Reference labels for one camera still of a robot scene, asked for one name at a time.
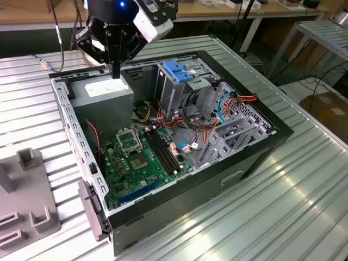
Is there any square grey chipset heatsink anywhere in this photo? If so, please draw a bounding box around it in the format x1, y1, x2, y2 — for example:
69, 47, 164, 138
129, 154, 149, 171

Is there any large brown cardboard box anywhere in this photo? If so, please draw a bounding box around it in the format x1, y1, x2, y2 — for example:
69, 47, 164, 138
299, 91, 348, 139

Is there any blue plastic drive latch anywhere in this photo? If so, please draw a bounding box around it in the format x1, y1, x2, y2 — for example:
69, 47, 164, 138
164, 61, 194, 84

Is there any orange red power wire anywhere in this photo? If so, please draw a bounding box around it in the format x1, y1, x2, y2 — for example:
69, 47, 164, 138
225, 92, 259, 110

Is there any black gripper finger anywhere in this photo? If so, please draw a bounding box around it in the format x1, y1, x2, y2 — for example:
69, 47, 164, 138
115, 29, 145, 79
74, 27, 116, 79

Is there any red black fan wire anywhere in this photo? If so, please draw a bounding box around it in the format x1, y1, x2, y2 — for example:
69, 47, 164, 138
85, 119, 104, 166

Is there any grey power supply unit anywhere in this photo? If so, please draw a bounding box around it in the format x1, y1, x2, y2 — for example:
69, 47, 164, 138
69, 73, 135, 142

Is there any grey parts rack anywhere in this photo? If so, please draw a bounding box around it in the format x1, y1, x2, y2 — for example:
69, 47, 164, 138
0, 148, 62, 251

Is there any yellow black wire bundle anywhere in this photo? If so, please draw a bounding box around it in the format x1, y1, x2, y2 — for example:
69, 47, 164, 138
134, 104, 153, 123

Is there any blue data wire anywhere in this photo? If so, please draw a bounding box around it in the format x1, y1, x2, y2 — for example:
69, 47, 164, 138
216, 93, 235, 125

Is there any orange red wire bundle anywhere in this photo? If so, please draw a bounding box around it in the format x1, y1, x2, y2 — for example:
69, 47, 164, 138
156, 100, 221, 147

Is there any blue expansion slot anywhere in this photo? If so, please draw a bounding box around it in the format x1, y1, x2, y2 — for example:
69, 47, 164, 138
118, 178, 161, 204

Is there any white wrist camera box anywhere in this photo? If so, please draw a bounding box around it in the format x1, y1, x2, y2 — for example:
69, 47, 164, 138
133, 0, 179, 44

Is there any black RAM slot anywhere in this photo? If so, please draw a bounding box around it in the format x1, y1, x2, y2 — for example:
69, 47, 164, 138
156, 127, 184, 171
152, 128, 181, 172
144, 130, 175, 175
148, 129, 178, 174

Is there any grey metal drive cage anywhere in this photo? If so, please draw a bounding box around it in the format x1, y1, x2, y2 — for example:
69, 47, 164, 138
156, 57, 221, 120

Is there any black open PC case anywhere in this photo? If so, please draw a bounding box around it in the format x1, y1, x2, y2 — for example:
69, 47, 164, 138
48, 50, 295, 256

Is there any CPU socket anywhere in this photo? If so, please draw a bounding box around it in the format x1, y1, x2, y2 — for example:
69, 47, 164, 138
115, 127, 144, 158

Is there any grey case front panel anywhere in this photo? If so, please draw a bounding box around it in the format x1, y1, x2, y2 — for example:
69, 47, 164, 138
77, 179, 112, 241

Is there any silver metal cylinder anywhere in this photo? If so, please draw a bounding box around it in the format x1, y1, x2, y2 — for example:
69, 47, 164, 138
333, 9, 348, 26

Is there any black cable metal plug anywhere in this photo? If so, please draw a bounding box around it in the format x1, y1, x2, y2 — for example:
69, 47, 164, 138
32, 0, 66, 73

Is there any metal socket cover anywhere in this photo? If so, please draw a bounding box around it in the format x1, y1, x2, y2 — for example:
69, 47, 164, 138
116, 128, 144, 158

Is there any light blue wire white plug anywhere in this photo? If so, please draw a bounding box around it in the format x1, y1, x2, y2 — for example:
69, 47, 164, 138
178, 140, 204, 155

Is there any green motherboard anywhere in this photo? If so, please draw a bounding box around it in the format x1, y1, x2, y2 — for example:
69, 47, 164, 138
102, 126, 195, 210

